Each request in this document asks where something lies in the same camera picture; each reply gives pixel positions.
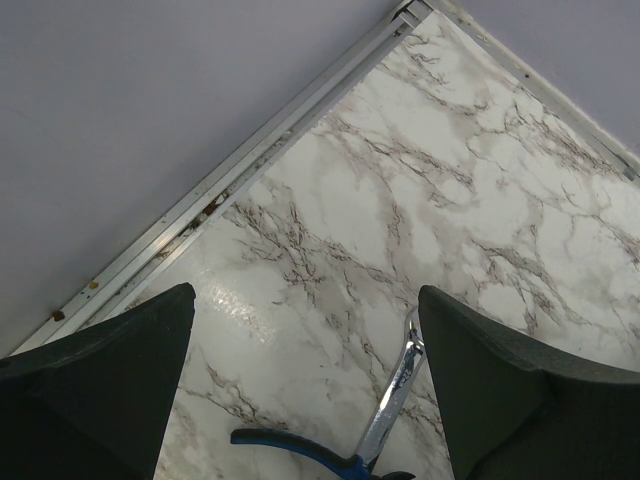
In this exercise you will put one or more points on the blue handled pliers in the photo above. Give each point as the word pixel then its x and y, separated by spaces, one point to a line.
pixel 362 463

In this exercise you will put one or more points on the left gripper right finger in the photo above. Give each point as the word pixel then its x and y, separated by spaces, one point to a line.
pixel 513 407

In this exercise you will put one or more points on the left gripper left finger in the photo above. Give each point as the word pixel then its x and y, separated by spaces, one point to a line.
pixel 95 404

